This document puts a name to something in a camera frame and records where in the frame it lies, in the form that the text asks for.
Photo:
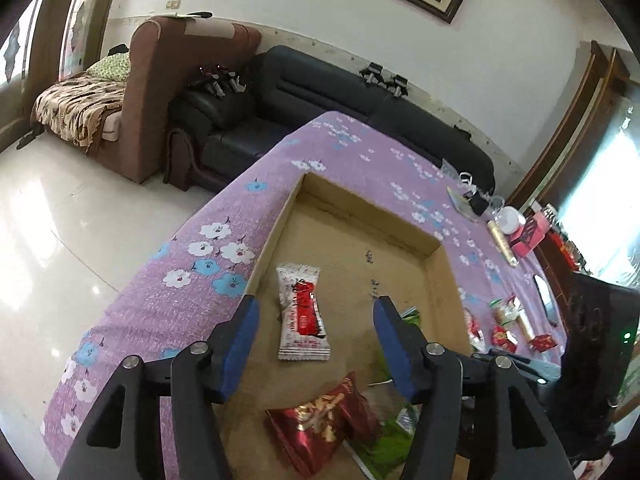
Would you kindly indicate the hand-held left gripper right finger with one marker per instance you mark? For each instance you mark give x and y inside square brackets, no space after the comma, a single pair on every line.
[392,345]

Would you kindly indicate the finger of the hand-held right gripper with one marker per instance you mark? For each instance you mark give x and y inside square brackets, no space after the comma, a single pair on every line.
[537,370]

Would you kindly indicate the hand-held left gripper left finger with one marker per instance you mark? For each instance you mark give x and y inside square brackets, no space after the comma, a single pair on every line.
[240,345]

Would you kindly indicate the shallow cardboard box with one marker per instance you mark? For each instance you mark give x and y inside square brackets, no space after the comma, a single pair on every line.
[340,260]

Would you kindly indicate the black smartphone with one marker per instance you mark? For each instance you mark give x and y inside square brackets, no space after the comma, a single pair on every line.
[546,297]

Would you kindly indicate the purple floral tablecloth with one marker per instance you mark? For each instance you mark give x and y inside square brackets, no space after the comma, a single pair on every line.
[200,270]

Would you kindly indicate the wooden cabinet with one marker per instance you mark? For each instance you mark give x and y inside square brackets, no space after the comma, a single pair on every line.
[565,245]

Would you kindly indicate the green snack bag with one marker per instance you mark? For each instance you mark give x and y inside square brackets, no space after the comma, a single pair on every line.
[387,447]

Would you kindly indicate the red foil snack bag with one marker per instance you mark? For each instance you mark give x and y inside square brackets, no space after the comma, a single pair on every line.
[320,420]

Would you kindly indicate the pink box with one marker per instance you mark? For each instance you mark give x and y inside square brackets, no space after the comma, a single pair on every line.
[537,227]

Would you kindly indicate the black phone stand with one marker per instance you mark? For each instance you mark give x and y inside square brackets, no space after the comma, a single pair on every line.
[520,236]

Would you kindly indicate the long gold snack packet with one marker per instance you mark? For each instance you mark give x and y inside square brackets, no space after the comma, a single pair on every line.
[502,242]

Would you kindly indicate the white round lid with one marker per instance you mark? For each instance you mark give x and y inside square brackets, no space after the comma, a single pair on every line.
[510,219]

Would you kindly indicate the small black case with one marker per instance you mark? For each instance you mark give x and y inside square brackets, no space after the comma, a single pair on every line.
[479,203]

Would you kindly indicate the clear glass bowl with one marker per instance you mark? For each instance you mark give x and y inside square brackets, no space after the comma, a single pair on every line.
[496,202]

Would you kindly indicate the clear plastic bag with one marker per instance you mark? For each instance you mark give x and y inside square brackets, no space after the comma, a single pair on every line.
[462,177]

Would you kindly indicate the brown upholstered sofa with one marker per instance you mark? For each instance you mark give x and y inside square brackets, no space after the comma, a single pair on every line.
[145,110]

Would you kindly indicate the black device on sofa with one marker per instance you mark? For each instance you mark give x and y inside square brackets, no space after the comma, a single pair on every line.
[372,73]
[398,85]

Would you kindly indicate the black leather sofa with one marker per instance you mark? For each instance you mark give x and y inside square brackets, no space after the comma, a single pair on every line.
[300,90]

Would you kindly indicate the black red devices pile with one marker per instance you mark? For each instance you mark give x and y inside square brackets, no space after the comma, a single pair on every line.
[217,80]

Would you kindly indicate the brown patterned blanket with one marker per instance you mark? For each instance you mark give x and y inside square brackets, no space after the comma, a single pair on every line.
[75,105]

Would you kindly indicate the green patterned pillow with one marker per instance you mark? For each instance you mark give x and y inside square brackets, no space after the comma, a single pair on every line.
[112,66]

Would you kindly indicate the wooden door frame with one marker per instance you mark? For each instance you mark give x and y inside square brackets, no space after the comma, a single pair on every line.
[570,125]

